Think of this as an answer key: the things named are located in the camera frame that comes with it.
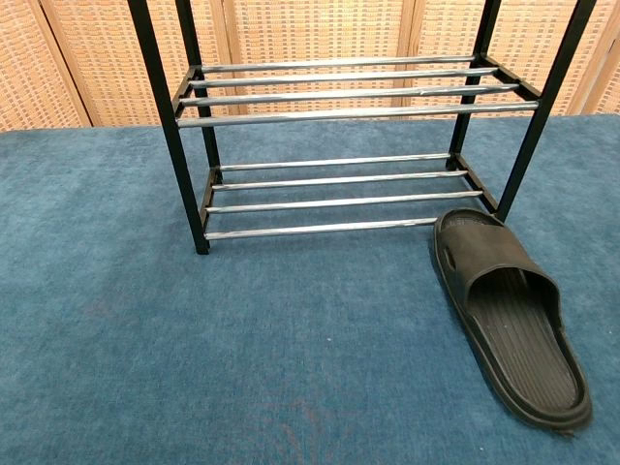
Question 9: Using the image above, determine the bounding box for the black rubber slipper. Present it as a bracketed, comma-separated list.
[432, 207, 594, 436]

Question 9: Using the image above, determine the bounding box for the black metal shoe rack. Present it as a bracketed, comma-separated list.
[126, 0, 598, 257]

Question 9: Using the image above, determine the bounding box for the blue carpet mat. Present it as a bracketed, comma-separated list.
[0, 114, 620, 465]

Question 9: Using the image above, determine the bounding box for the woven bamboo folding screen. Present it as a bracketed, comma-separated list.
[0, 0, 620, 133]

